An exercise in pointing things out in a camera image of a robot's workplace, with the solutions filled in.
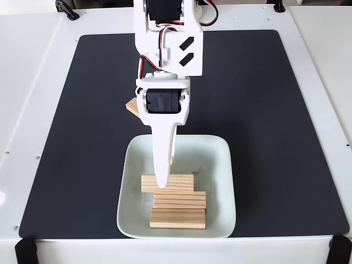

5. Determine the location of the wooden block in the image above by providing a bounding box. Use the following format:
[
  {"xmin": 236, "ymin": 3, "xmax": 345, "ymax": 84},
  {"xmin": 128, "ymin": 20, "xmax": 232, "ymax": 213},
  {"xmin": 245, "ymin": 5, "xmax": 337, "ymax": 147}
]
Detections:
[
  {"xmin": 153, "ymin": 191, "xmax": 207, "ymax": 210},
  {"xmin": 149, "ymin": 207, "xmax": 207, "ymax": 230},
  {"xmin": 125, "ymin": 97, "xmax": 141, "ymax": 118},
  {"xmin": 141, "ymin": 173, "xmax": 196, "ymax": 194}
]

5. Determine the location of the white square plate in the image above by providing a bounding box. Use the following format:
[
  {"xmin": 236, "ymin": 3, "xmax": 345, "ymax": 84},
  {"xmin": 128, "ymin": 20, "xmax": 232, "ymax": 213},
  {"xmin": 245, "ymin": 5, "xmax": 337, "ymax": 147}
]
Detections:
[{"xmin": 116, "ymin": 134, "xmax": 237, "ymax": 239}]

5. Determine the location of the black rubber mat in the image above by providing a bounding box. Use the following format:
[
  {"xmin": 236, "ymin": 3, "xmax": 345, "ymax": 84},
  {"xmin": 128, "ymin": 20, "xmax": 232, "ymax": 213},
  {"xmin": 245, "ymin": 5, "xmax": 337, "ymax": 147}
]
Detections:
[{"xmin": 18, "ymin": 29, "xmax": 350, "ymax": 239}]

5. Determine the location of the red black white servo cable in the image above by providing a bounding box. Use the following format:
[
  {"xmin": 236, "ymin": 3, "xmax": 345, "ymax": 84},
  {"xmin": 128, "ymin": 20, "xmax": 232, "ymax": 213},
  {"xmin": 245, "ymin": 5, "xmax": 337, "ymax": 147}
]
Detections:
[
  {"xmin": 137, "ymin": 24, "xmax": 181, "ymax": 80},
  {"xmin": 196, "ymin": 0, "xmax": 220, "ymax": 28}
]

